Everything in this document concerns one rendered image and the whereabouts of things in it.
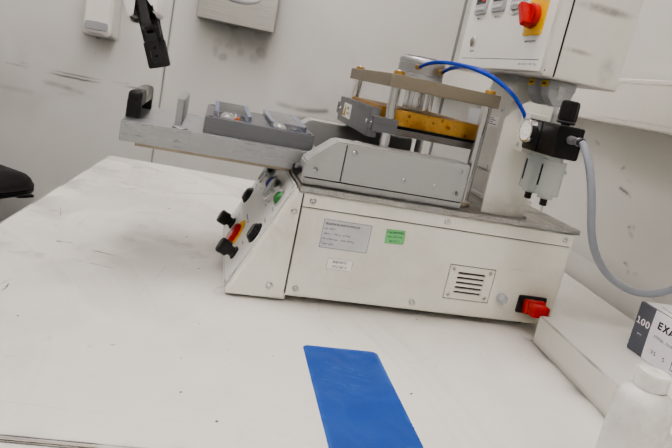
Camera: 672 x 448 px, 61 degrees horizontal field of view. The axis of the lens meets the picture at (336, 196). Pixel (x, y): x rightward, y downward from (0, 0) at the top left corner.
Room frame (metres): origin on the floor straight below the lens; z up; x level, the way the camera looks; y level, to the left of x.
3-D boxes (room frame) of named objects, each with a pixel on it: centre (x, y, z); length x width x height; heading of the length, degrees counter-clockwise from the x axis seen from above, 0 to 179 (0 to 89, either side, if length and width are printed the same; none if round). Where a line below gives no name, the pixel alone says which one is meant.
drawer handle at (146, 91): (0.90, 0.33, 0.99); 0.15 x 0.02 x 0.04; 14
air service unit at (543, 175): (0.82, -0.28, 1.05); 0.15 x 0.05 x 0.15; 14
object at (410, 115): (1.00, -0.10, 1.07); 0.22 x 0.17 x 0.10; 14
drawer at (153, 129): (0.93, 0.20, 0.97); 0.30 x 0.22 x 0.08; 104
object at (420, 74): (0.99, -0.13, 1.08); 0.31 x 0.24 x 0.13; 14
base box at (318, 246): (0.99, -0.09, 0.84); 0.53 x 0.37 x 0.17; 104
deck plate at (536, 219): (1.01, -0.13, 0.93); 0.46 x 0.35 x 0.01; 104
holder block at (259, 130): (0.94, 0.15, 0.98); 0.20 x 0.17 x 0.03; 14
